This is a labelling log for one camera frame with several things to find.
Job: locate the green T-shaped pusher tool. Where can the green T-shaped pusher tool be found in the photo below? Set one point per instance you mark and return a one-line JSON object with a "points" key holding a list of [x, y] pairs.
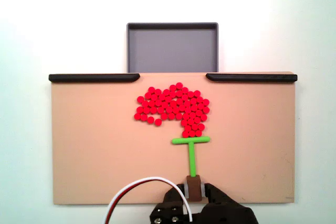
{"points": [[192, 155]]}

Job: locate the pile of red granules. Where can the pile of red granules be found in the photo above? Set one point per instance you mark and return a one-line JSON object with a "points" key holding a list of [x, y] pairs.
{"points": [[170, 103]]}

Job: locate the grey rectangular container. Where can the grey rectangular container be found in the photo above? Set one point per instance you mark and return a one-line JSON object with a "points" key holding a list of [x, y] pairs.
{"points": [[172, 51]]}

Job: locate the beige flat board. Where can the beige flat board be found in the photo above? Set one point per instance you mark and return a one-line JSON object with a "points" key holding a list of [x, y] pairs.
{"points": [[92, 142]]}

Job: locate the black edge rail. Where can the black edge rail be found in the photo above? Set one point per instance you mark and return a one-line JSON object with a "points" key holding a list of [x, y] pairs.
{"points": [[92, 78], [252, 77]]}

